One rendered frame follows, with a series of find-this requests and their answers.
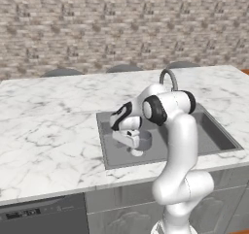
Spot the grey curved tap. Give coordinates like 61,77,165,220
158,68,180,92

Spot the grey steel sink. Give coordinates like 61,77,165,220
95,103,245,171

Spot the grey round stool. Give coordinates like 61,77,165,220
105,63,144,74
41,67,86,79

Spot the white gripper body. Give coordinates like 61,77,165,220
111,129,142,150

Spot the grey panel under sink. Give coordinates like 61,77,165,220
84,168,249,215

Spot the dark grey dishwasher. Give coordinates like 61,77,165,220
0,192,90,234

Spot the grey cupboard door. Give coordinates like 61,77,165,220
189,184,249,234
87,201,167,234

